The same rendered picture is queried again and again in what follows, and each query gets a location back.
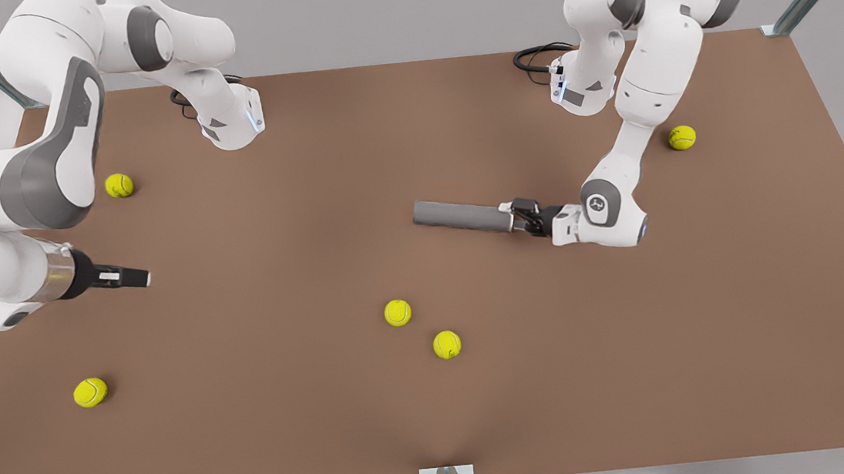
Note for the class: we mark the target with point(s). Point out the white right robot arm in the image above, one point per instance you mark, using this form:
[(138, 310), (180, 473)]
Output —
[(51, 160)]

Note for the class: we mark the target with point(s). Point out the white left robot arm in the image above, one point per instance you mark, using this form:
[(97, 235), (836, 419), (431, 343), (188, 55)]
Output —
[(656, 52)]

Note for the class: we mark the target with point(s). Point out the grey tennis ball tube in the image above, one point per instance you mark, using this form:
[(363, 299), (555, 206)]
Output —
[(462, 216)]

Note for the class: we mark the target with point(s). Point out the yellow tennis ball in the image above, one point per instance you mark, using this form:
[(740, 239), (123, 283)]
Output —
[(90, 393), (119, 186), (447, 344), (682, 137), (397, 313)]

